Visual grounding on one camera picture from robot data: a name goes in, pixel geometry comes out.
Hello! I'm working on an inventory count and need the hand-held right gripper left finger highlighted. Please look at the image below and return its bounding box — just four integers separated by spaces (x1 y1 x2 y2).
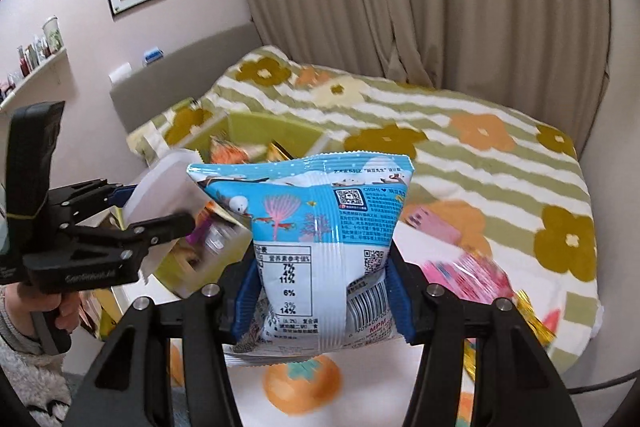
75 257 261 427

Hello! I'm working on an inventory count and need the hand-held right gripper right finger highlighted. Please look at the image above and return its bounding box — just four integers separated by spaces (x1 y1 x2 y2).
385 239 583 427

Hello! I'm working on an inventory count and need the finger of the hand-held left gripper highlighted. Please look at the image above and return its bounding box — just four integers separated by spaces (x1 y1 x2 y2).
62 212 197 259
47 178 140 220

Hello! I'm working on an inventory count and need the purple snack packet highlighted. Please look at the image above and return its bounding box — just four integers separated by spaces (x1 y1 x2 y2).
190 217 211 248

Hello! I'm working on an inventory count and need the pale silver snack packet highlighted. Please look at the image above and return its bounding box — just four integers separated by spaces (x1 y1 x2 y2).
122 148 203 228

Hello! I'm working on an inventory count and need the orange stick snack packet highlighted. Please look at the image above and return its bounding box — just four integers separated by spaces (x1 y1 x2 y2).
210 136 251 164

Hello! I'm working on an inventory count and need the light blue snack packet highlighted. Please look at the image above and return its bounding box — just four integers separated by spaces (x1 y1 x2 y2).
186 150 416 365

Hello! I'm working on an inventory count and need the green cardboard box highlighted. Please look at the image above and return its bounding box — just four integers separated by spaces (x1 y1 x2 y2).
100 109 331 303

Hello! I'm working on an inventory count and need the person's left hand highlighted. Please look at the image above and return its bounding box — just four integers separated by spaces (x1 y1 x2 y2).
0 284 85 339

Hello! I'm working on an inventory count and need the pink red snack packet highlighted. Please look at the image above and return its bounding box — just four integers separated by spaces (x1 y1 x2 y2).
422 252 516 303

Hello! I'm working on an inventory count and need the row of small jars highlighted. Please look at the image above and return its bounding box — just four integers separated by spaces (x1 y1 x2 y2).
0 34 47 98

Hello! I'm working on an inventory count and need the white floral cup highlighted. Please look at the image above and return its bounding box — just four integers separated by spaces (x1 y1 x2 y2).
42 16 63 52

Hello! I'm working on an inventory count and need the grey headboard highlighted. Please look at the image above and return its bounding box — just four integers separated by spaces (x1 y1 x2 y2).
109 23 261 132

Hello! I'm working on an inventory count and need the gold snack packet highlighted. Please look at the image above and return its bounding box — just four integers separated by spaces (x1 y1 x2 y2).
462 289 558 378

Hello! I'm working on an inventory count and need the floral striped blanket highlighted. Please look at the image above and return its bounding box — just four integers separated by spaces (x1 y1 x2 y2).
125 44 601 358

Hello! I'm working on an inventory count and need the white wall shelf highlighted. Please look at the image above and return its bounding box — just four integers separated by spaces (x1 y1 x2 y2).
0 47 68 112

